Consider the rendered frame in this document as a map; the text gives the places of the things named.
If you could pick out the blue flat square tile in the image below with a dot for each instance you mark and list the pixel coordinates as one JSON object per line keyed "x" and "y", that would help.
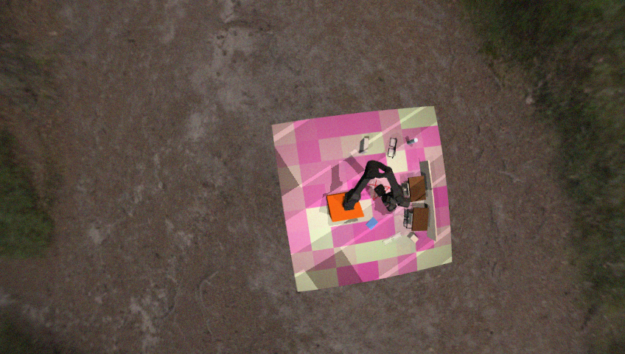
{"x": 372, "y": 223}

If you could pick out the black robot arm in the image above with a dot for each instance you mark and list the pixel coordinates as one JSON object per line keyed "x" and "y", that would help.
{"x": 373, "y": 171}

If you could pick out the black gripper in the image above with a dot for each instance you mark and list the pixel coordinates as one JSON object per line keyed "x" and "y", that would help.
{"x": 380, "y": 190}

